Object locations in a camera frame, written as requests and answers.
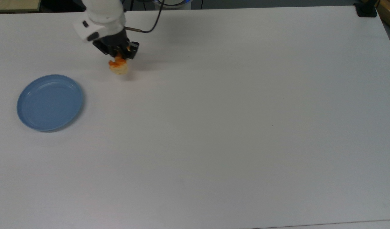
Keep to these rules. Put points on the white blue-ringed robot base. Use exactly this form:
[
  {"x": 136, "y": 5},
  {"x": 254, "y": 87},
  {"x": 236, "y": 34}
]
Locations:
[{"x": 176, "y": 3}]

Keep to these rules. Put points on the brown wooden furniture edge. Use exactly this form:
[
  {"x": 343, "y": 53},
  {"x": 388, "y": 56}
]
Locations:
[{"x": 389, "y": 13}]

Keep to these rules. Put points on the wooden board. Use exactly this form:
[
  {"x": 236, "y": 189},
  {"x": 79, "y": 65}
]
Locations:
[{"x": 15, "y": 5}]

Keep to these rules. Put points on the orange-topped bread loaf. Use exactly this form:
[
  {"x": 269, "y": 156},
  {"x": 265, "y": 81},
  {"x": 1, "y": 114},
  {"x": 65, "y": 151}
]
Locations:
[{"x": 119, "y": 67}]

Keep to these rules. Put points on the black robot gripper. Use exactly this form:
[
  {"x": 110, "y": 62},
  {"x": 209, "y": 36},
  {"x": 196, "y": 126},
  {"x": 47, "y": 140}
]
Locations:
[{"x": 113, "y": 42}]

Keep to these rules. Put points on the blue round plate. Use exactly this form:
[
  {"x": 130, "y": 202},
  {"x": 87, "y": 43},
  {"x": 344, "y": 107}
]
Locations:
[{"x": 50, "y": 103}]

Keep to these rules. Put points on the black table clamp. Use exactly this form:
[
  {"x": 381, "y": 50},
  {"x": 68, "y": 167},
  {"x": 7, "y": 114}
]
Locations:
[{"x": 366, "y": 9}]

